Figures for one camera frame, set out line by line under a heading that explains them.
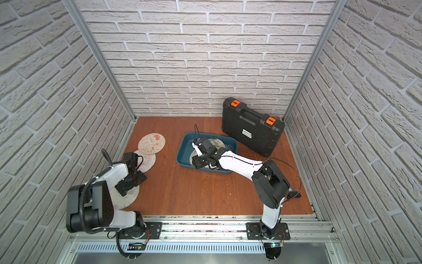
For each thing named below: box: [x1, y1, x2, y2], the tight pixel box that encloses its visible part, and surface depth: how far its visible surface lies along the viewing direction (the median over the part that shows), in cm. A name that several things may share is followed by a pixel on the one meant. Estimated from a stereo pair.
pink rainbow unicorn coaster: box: [133, 149, 157, 174], surface depth 96 cm
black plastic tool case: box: [221, 97, 286, 158], surface depth 91 cm
